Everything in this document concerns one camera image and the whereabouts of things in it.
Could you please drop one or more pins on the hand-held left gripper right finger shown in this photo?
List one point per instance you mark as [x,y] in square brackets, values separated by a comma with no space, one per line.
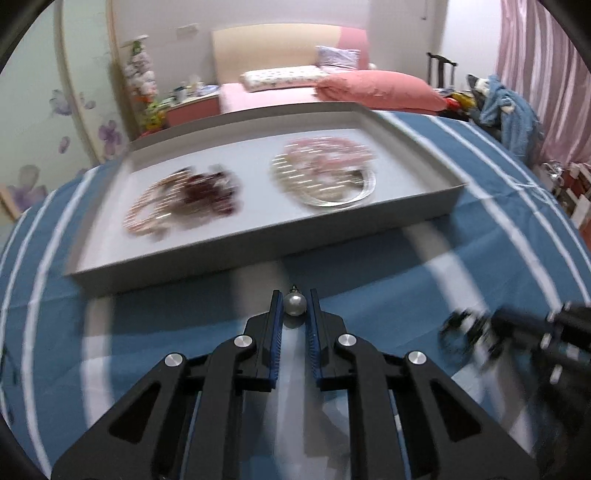
[314,332]

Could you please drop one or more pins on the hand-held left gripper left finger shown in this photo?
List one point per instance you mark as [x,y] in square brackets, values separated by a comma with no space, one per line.
[276,332]

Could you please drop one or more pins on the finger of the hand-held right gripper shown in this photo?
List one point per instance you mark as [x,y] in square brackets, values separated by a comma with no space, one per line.
[526,323]
[565,355]

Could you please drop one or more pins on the large white pearl pendant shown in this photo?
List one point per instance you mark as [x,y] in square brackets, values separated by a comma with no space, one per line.
[293,305]

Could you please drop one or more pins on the grey cardboard box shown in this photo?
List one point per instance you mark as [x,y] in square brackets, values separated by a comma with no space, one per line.
[258,212]

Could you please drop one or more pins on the thin silver bangle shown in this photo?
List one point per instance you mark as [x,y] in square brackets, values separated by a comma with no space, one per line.
[341,201]

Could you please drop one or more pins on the blue white striped blanket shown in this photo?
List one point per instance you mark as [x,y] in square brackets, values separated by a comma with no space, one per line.
[184,318]

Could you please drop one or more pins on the white rack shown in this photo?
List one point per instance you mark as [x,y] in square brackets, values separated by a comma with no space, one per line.
[577,184]

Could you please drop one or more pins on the blue fleece garment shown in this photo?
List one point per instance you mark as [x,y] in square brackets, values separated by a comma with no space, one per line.
[512,120]

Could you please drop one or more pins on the pile of colourful bags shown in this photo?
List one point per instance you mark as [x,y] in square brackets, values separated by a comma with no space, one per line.
[461,104]

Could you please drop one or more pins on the pink bed sheet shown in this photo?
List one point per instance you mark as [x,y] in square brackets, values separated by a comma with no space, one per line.
[258,99]

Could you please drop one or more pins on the pink nightstand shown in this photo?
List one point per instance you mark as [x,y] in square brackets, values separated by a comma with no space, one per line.
[194,110]

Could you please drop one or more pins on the pink pillow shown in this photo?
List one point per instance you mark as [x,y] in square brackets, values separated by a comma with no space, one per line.
[378,90]

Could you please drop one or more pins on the white patterned pillow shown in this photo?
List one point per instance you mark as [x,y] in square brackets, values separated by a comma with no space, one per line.
[281,77]

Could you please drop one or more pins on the pink striped curtain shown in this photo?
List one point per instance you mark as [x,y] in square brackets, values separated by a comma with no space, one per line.
[549,69]

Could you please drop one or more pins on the white mug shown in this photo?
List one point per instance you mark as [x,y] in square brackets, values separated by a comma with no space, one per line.
[180,93]

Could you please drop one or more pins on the dark wooden chair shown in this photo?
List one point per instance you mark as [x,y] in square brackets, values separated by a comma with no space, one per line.
[441,69]

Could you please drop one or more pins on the purple patterned pillow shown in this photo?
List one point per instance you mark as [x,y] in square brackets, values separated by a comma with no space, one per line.
[337,57]

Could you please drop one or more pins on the cream pink bed headboard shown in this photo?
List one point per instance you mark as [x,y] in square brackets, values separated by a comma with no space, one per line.
[268,50]

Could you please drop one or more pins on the artificial flower bouquet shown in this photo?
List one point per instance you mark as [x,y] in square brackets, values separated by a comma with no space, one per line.
[141,78]

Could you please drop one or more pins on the floral sliding wardrobe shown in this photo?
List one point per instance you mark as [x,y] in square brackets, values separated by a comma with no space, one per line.
[46,115]

